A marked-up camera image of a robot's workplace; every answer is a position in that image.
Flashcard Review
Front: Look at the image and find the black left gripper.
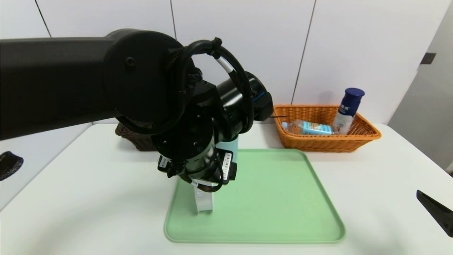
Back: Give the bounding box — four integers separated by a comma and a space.
185, 146, 237, 192

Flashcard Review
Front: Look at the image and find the white round plastic container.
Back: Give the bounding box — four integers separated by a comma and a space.
193, 179, 214, 213

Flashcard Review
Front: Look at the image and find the clear water bottle blue cap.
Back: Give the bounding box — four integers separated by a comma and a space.
282, 120, 334, 136

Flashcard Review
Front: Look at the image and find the white yogurt bottle navy cap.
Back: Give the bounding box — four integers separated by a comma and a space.
332, 87, 365, 135

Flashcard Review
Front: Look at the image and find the dark brown wicker basket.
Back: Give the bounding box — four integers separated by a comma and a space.
115, 122, 158, 152

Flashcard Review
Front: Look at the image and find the orange wicker basket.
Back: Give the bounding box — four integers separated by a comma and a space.
271, 104, 382, 153

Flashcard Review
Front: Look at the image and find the teal plastic cup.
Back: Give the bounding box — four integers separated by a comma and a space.
217, 136, 239, 153

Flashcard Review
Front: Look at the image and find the light green plastic tray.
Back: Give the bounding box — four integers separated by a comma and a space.
164, 148, 346, 244

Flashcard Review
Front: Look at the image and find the black braided sleeve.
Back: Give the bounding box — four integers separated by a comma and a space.
0, 151, 24, 181

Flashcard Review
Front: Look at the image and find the black left arm wrist cable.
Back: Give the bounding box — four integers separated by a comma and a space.
169, 37, 254, 193

